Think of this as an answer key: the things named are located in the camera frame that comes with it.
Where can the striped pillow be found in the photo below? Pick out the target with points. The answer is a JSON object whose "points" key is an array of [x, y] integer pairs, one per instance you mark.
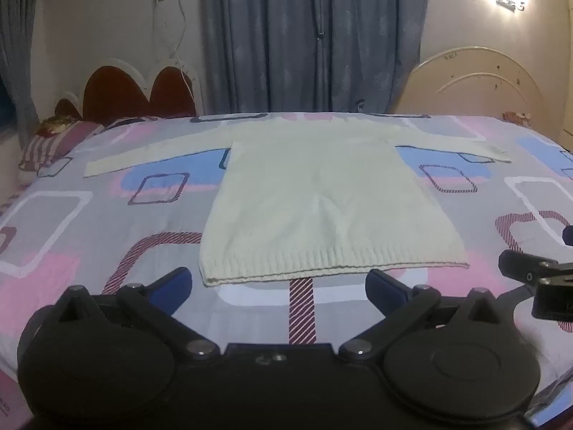
{"points": [[58, 145]]}

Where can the red floral pillow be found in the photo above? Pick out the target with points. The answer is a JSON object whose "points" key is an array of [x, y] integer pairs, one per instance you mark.
{"points": [[58, 124]]}

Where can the red floral cloth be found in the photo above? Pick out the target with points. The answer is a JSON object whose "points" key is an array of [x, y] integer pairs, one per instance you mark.
{"points": [[517, 117]]}

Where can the patterned bedsheet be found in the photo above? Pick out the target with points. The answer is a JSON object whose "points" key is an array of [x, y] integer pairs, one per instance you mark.
{"points": [[89, 233]]}

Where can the wide blue-grey curtain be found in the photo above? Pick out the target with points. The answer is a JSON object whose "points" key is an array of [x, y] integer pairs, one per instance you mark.
{"points": [[291, 45]]}

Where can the red and white headboard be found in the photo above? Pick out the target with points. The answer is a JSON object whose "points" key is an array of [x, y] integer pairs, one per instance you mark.
{"points": [[116, 94]]}

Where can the cream headboard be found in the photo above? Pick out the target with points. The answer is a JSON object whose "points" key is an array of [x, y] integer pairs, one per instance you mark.
{"points": [[474, 89]]}

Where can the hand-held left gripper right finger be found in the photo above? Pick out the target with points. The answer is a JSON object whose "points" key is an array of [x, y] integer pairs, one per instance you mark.
{"points": [[384, 288]]}

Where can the cream knitted sweater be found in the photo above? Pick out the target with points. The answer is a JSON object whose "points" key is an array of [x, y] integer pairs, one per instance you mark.
{"points": [[322, 206]]}

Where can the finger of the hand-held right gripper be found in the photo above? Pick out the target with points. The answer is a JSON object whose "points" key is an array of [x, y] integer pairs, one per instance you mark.
{"points": [[519, 266], [515, 293]]}

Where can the narrow blue-grey curtain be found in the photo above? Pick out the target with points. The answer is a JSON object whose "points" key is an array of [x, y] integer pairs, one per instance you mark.
{"points": [[18, 53]]}

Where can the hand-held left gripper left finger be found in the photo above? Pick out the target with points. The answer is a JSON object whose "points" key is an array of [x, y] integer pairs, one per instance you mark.
{"points": [[175, 283]]}

